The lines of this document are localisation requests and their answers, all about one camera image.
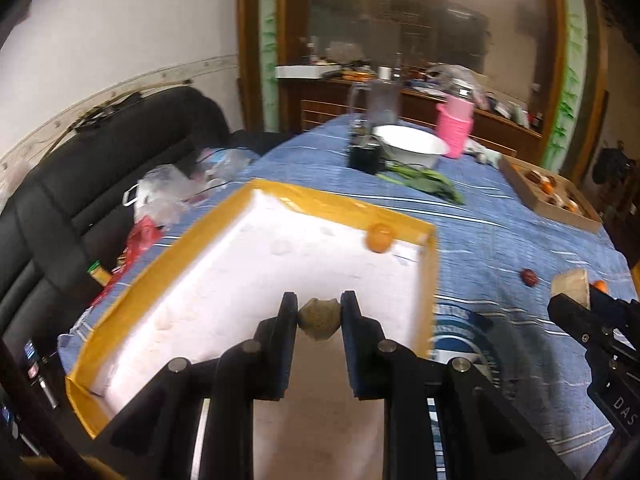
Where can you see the yellow green packet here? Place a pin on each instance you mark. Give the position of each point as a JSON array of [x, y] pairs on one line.
[[99, 272]]

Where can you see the wooden framed glass partition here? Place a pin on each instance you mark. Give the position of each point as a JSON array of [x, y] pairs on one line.
[[572, 60]]

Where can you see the beige cube with dark spots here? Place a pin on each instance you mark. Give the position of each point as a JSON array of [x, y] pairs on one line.
[[572, 285]]

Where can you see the crumpled plastic bag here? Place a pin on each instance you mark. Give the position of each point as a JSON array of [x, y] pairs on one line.
[[450, 77]]

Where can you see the wooden cabinet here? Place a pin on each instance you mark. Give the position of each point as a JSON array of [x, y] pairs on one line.
[[330, 100]]

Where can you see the small black box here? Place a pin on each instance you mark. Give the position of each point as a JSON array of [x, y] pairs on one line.
[[365, 157]]

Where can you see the blue striped tablecloth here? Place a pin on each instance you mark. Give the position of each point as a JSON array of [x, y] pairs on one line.
[[500, 240]]

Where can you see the red plastic packet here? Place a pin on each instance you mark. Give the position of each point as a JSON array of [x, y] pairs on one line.
[[142, 240]]

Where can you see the white flat box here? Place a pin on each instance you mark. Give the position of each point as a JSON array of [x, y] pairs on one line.
[[300, 72]]

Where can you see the black leather sofa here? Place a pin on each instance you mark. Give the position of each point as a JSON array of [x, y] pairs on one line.
[[75, 185]]

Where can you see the green leafy vegetable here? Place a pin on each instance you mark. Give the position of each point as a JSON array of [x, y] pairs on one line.
[[425, 180]]

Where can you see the white foam tray yellow tape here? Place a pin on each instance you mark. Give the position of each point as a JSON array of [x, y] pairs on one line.
[[250, 280]]

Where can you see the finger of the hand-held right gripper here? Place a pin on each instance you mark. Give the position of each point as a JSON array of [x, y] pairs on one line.
[[575, 320], [617, 305]]

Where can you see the cardboard box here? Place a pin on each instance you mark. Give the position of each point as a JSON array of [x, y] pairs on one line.
[[537, 202]]

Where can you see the wooden chair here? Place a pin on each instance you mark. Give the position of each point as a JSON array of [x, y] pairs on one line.
[[622, 210]]

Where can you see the small white cup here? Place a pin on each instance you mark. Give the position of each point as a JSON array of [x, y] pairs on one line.
[[385, 73]]

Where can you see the white cloth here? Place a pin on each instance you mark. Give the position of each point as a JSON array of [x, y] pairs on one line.
[[482, 152]]

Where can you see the clear plastic bag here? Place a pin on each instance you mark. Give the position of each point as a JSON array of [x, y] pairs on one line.
[[162, 190], [225, 160]]

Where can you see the white bowl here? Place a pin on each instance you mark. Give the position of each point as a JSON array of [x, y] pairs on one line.
[[410, 145]]

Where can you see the pink cup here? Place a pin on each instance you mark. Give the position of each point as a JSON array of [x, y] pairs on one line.
[[454, 127]]

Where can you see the dark cloth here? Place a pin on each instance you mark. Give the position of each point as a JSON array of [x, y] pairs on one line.
[[610, 165]]

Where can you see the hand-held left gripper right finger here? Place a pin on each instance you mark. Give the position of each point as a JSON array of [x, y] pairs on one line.
[[352, 355]]

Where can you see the dark brown fruit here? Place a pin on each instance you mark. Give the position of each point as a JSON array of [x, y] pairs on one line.
[[534, 178]]

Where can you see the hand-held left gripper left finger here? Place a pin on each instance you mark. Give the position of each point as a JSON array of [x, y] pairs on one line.
[[286, 350]]

